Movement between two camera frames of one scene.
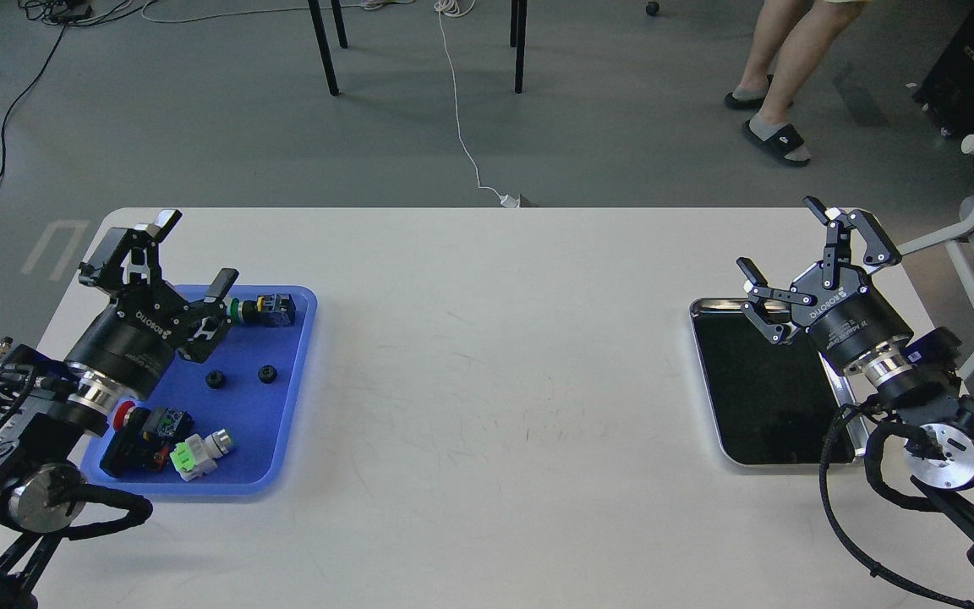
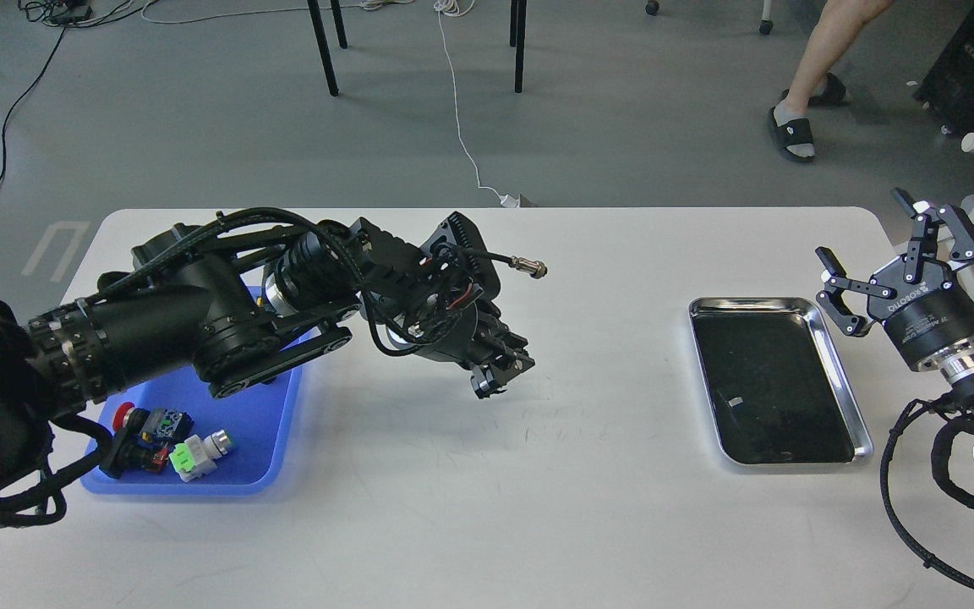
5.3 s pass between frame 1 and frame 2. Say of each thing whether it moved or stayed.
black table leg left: stayed
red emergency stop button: stayed
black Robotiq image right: moved
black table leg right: stayed
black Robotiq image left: moved
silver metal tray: stayed
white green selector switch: stayed
